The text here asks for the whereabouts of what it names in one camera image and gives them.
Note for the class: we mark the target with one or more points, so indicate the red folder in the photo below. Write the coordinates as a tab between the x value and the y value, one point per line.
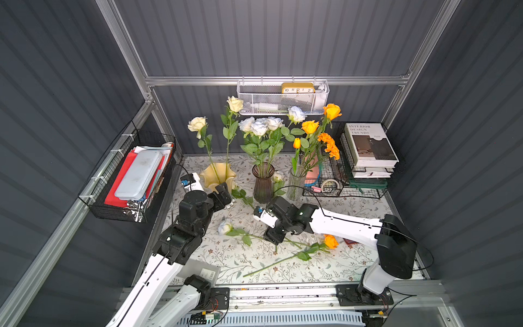
111	200

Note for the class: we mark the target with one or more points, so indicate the white rose on table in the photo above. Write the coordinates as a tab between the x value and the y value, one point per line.
258	138

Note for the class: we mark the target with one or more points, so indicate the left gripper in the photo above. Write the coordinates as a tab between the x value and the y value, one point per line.
220	196

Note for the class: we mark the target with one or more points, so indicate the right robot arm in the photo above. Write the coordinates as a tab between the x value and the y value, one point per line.
396	247

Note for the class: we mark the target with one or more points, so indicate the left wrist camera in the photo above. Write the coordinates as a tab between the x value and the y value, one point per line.
191	182

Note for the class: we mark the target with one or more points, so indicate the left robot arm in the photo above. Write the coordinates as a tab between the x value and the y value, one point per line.
170	254

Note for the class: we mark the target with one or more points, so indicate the black wire desk organizer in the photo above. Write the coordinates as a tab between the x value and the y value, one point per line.
354	181

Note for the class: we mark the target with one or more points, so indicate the yellow wavy vase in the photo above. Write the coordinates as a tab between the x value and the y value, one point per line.
226	175

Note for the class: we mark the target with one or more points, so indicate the pink folder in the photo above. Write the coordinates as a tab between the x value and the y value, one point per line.
312	177

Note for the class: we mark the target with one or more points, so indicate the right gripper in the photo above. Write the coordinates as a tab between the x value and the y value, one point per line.
276	228

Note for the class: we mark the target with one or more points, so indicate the white wire wall basket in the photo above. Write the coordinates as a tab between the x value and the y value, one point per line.
264	97

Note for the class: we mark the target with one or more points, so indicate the orange tulip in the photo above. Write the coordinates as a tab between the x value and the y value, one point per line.
296	159

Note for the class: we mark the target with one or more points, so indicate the white plastic case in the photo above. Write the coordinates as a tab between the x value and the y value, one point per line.
138	175

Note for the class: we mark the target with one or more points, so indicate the yellow orange rose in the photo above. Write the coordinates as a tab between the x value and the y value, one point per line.
331	112

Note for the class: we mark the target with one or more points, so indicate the interior design trends book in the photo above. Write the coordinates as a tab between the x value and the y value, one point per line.
370	146

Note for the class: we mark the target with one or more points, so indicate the pile of flowers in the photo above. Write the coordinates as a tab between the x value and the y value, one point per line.
240	194

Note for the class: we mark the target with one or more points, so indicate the clear glass vase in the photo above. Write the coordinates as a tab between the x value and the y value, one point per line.
296	183

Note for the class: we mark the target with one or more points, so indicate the tape roll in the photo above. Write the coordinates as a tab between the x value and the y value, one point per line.
330	185

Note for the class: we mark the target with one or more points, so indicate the large orange marigold stem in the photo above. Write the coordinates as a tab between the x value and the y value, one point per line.
318	154

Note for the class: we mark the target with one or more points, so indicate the black wire side basket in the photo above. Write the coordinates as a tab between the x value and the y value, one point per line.
99	186

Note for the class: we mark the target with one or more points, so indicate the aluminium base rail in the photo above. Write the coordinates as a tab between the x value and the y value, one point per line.
416	303

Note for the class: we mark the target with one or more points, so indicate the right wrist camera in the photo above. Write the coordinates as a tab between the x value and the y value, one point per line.
266	216

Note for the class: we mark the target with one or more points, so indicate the red notebook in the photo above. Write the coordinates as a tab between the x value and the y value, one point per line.
349	242

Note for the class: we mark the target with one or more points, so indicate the purple ribbed glass vase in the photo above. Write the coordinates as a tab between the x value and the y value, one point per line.
263	188

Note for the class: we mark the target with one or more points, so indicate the small white rose stem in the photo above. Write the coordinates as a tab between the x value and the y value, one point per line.
278	184

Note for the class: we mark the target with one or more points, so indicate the cream white rose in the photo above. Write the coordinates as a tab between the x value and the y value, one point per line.
199	125

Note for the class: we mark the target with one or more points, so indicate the floral table mat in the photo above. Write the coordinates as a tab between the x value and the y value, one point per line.
260	262

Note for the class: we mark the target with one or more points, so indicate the yellow clock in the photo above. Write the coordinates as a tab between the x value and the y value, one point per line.
297	88

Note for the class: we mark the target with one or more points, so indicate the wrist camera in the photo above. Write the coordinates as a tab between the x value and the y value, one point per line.
191	182
266	216

